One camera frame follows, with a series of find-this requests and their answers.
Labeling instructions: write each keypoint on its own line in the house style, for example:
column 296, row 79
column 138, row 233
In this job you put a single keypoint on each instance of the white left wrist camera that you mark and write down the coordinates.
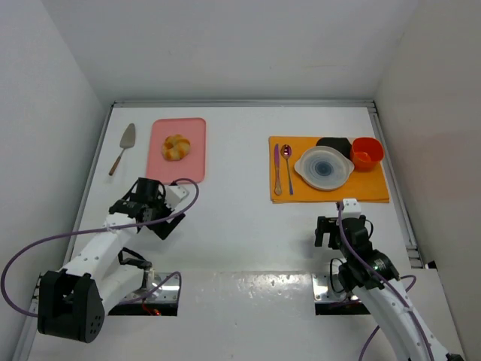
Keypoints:
column 174, row 195

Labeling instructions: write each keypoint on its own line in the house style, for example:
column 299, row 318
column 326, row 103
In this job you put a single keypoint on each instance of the black coaster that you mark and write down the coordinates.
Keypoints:
column 342, row 145

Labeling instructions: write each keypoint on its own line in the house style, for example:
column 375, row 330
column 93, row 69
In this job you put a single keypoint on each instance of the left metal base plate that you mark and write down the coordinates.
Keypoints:
column 159, row 287

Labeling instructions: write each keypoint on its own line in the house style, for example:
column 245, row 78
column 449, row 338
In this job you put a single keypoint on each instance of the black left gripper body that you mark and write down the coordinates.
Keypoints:
column 162, row 223

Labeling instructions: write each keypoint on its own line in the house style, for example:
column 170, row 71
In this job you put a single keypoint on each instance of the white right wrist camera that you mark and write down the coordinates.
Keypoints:
column 351, row 209

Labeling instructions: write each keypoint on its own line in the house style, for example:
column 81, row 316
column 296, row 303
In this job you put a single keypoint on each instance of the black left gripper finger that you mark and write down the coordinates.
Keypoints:
column 163, row 211
column 164, row 229

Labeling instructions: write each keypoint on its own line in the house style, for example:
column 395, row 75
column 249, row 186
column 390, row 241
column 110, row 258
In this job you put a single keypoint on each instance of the iridescent table knife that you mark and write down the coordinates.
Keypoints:
column 277, row 187

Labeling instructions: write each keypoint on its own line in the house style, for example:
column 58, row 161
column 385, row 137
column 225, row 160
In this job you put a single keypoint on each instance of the golden knotted bread roll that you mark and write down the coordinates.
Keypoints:
column 175, row 148

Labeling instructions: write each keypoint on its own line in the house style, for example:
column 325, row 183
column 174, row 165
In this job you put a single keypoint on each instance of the orange cup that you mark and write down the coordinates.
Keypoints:
column 366, row 153

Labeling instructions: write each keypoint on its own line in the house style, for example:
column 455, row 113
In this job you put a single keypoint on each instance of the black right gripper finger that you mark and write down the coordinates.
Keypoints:
column 333, row 238
column 319, row 234

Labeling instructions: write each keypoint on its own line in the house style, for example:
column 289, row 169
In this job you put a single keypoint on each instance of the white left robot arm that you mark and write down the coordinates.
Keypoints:
column 74, row 301

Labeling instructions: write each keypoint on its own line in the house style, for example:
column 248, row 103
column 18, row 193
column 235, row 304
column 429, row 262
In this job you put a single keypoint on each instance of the orange cloth placemat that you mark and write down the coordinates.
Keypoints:
column 365, row 186

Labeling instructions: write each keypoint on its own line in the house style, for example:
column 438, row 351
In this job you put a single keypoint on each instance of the pink rectangular tray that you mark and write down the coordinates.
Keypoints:
column 193, row 165

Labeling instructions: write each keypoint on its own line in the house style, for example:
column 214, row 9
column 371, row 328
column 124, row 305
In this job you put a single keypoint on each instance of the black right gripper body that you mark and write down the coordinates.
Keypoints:
column 328, row 229

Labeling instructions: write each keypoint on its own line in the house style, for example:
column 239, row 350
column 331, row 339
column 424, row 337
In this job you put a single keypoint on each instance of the metal base plate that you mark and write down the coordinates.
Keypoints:
column 159, row 287
column 323, row 289

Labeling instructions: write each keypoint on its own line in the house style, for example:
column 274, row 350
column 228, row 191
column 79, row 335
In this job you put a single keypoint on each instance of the white plate blue swirl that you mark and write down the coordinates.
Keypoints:
column 324, row 168

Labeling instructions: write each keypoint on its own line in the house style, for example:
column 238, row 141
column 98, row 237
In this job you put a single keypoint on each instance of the steel cake server wooden handle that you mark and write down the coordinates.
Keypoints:
column 127, row 141

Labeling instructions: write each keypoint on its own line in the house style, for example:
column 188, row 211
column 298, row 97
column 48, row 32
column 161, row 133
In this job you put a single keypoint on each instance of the iridescent spoon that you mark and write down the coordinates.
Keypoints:
column 286, row 152

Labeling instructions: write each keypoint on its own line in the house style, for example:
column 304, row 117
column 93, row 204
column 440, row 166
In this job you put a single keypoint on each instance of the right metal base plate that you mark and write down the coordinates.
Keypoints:
column 323, row 289

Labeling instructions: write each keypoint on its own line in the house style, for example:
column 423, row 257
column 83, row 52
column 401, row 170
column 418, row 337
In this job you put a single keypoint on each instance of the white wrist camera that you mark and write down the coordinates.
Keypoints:
column 351, row 209
column 174, row 195

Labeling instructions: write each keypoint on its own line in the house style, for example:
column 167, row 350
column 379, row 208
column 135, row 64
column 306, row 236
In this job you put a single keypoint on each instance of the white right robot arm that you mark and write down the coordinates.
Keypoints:
column 368, row 278

